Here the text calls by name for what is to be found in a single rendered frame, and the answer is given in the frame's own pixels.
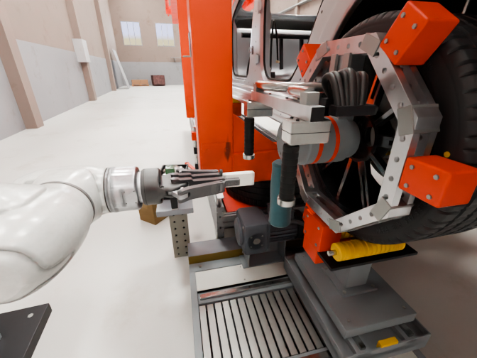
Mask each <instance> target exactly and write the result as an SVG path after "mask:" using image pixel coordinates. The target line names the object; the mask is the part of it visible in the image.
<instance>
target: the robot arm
mask: <svg viewBox="0 0 477 358"><path fill-rule="evenodd" d="M254 175H255V173H254V172H253V171H252V170H250V171H241V172H231V173H223V170H222V169H219V171H218V170H199V169H182V168H176V173H168V174H165V175H162V174H161V170H160V169H159V168H144V169H143V170H141V172H140V170H139V168H138V167H137V166H123V167H110V168H102V167H96V166H61V167H54V168H46V169H42V170H37V171H34V172H32V173H28V174H26V175H23V176H21V177H20V178H17V179H15V180H14V181H13V183H0V305H2V304H7V303H12V302H16V301H18V300H21V299H23V298H26V297H27V296H29V295H31V294H33V293H35V292H36V291H39V290H40V289H41V288H42V287H44V286H46V285H47V284H48V283H49V282H51V281H52V280H53V279H54V278H55V277H56V276H57V275H58V274H59V273H60V272H61V271H62V270H63V269H64V268H65V267H66V265H68V264H69V262H70V261H71V260H72V258H73V257H74V255H75V254H76V253H77V251H78V250H79V249H80V247H81V245H82V244H83V242H84V240H85V238H86V236H87V234H88V232H89V229H90V225H91V223H93V222H94V221H96V220H98V219H99V218H100V217H101V216H102V215H105V214H107V213H112V212H123V211H131V210H140V209H141V208H142V206H143V204H144V205H158V204H162V203H163V198H164V197H169V198H172V197H176V198H177V200H178V203H184V202H187V201H189V200H193V199H197V198H201V197H206V196H210V195H216V194H219V193H223V192H225V188H229V187H237V186H245V185H254ZM188 183H189V184H188Z"/></svg>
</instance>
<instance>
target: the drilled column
mask: <svg viewBox="0 0 477 358"><path fill-rule="evenodd" d="M169 220H170V229H171V235H172V245H173V250H174V255H175V258H177V257H182V256H188V250H187V244H188V243H190V233H189V225H188V218H187V214H184V215H173V216H169ZM177 254H178V255H177Z"/></svg>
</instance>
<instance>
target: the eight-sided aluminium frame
mask: <svg viewBox="0 0 477 358"><path fill-rule="evenodd" d="M386 34H387V33H380V32H375V33H366V34H364V35H360V36H353V37H349V38H342V39H338V40H326V41H325V42H323V43H321V45H320V47H319V48H318V49H317V52H316V54H315V56H314V57H313V59H312V61H311V63H310V65H309V67H308V68H307V71H306V73H305V74H304V76H303V78H302V80H301V82H321V81H322V77H323V76H324V75H325V74H326V73H327V72H329V66H330V61H331V55H333V54H338V55H344V53H352V55H360V54H362V55H368V56H369V58H370V60H371V63H372V65H373V67H374V70H375V72H376V74H377V76H378V79H379V80H380V83H381V85H382V87H383V89H384V92H385V94H386V96H387V98H388V101H389V103H390V105H391V107H392V109H393V111H394V113H395V116H396V118H397V131H396V133H395V138H394V141H393V146H392V149H391V152H390V157H389V159H388V164H387V167H386V170H385V175H384V178H383V183H382V185H381V189H380V193H379V196H378V201H377V203H376V204H374V205H371V206H369V207H365V208H363V209H361V210H358V211H356V212H353V213H351V214H346V213H345V212H344V211H343V210H342V209H341V208H339V207H338V206H337V205H336V204H334V203H333V202H332V201H331V200H330V199H329V198H328V197H326V196H325V195H324V194H323V193H322V192H320V190H319V188H318V184H317V180H316V178H315V174H314V171H313V167H312V164H306V165H300V164H297V175H296V177H297V181H298V185H299V188H300V194H301V196H302V199H303V200H304V202H305V203H307V204H308V205H309V206H310V207H311V208H312V210H313V211H314V212H315V213H316V214H317V215H318V216H319V217H320V218H321V219H322V220H323V221H324V222H325V223H326V224H327V225H328V226H329V228H330V229H332V230H333V231H334V232H335V233H341V232H350V231H354V230H358V229H360V228H364V227H368V226H371V225H374V224H379V223H381V222H386V221H389V220H392V219H400V218H402V217H404V216H407V215H409V214H410V211H411V209H412V207H413V206H414V205H415V204H414V200H415V196H413V195H411V194H409V193H408V192H405V191H404V190H401V189H400V188H399V187H398V186H399V183H400V179H401V176H402V172H403V169H404V167H405V163H406V160H407V158H409V157H415V156H429V155H430V153H431V150H432V147H433V144H434V141H435V138H436V136H437V132H440V124H441V121H442V114H441V112H440V111H439V104H436V103H435V101H434V99H433V97H432V95H431V94H430V92H429V90H428V88H427V86H426V84H425V83H424V80H423V79H422V76H421V74H420V72H419V71H418V69H417V67H416V65H394V64H393V63H392V62H391V61H390V59H389V58H388V56H387V55H386V54H385V52H384V51H383V50H382V48H381V47H380V44H381V42H382V40H383V39H384V37H385V36H386ZM302 166H303V167H302ZM303 168H304V170H303ZM305 176H306V177H305Z"/></svg>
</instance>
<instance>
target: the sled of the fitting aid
mask: <svg viewBox="0 0 477 358"><path fill-rule="evenodd" d="M284 269H285V271H286V272H287V274H288V276H289V278H290V280H291V281H292V284H293V286H294V287H295V289H296V291H297V293H298V295H299V297H300V298H301V300H302V302H303V304H304V305H305V307H306V309H307V312H308V313H309V315H310V317H311V319H312V320H313V322H314V324H315V326H316V328H317V329H318V331H319V333H320V335H321V336H322V339H323V340H324V343H325V344H326V346H327V348H328V350H329V351H330V353H331V355H332V357H333V358H389V357H394V356H396V355H399V354H403V353H406V352H410V351H413V350H416V349H420V348H423V347H425V346H426V344H427V342H428V340H429V338H430V336H431V333H429V331H428V330H427V329H426V328H425V327H424V326H423V325H422V324H421V323H420V322H419V321H418V319H417V318H414V320H413V321H411V322H406V323H403V324H400V325H395V326H392V327H387V328H384V329H381V330H376V331H373V332H368V333H365V334H362V335H357V336H354V337H349V338H346V339H344V338H343V337H342V335H341V333H340V332H339V330H338V329H337V327H336V325H335V324H334V322H333V320H332V319H331V318H330V316H329V314H328V312H327V311H326V309H325V308H324V306H323V305H322V303H321V301H320V300H319V298H318V297H317V295H316V293H315V292H314V290H313V289H312V287H311V285H310V284H309V282H308V280H307V279H306V277H305V275H304V274H303V272H302V271H301V269H300V267H299V266H298V265H297V263H296V261H295V254H294V255H289V256H285V260H284Z"/></svg>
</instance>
